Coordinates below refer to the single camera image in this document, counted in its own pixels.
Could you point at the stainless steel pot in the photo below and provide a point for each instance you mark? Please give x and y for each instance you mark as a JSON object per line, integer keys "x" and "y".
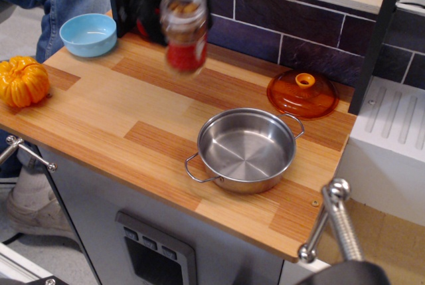
{"x": 246, "y": 150}

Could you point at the almond jar with red label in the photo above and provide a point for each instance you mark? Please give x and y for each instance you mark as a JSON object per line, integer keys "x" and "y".
{"x": 185, "y": 25}

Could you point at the orange glass pot lid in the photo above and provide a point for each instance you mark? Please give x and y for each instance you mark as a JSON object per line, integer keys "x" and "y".
{"x": 303, "y": 94}

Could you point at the metal clamp screw right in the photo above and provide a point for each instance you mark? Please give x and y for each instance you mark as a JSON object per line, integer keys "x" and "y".
{"x": 333, "y": 212}

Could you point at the grey toy oven panel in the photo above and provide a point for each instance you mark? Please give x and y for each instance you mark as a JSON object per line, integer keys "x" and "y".
{"x": 155, "y": 256}

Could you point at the light blue bowl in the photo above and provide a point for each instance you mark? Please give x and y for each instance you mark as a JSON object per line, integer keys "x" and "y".
{"x": 89, "y": 35}

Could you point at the white toy sink drainer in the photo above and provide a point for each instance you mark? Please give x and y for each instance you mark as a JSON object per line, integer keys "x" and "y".
{"x": 392, "y": 117}

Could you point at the orange toy pumpkin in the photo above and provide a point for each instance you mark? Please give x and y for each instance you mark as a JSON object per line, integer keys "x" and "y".
{"x": 24, "y": 81}

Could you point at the white shoe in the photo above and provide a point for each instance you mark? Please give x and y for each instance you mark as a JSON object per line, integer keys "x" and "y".
{"x": 33, "y": 208}

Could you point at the black shelf post right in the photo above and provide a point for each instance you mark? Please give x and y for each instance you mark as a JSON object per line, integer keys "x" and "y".
{"x": 384, "y": 19}

